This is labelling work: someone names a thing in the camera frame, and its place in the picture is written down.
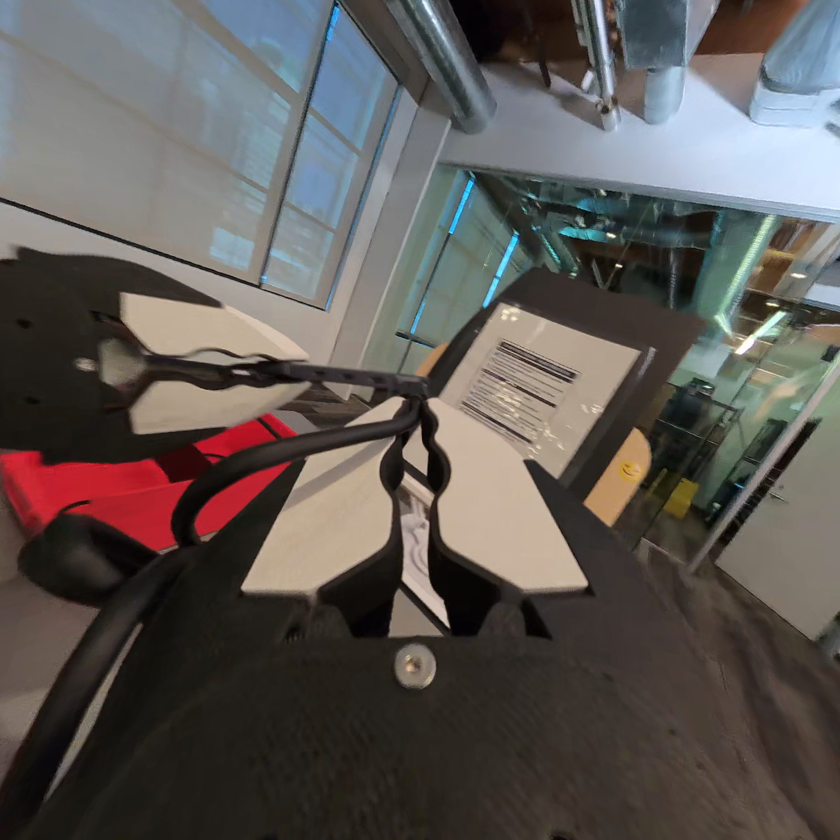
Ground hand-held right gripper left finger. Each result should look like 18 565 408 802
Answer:
241 397 416 637

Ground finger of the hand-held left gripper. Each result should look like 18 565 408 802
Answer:
128 373 311 436
118 292 311 363

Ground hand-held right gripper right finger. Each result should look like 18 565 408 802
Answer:
423 397 592 637

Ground black usb-c cable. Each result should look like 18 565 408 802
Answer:
0 387 434 837

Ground dark grey usb hub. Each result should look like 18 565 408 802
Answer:
141 351 432 399

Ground wooden panel with smiley sticker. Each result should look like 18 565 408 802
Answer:
583 425 652 527

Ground red plastic bin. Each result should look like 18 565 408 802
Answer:
0 412 304 553

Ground printed paper sheet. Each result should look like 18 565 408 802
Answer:
458 338 583 445

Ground black framed whiteboard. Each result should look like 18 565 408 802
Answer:
430 268 708 501

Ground yellow floor sign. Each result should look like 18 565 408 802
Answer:
659 478 698 521

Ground large window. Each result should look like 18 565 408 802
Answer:
0 0 403 309

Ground grey door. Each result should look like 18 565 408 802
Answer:
714 420 840 643

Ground glass partition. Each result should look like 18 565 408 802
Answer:
394 164 840 572

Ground silver pipe fitting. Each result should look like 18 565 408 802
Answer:
570 0 623 132

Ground round spiral metal duct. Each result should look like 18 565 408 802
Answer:
384 0 497 135

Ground rectangular metal duct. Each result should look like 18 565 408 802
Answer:
617 0 723 126

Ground tapered metal duct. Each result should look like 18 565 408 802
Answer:
748 0 840 129

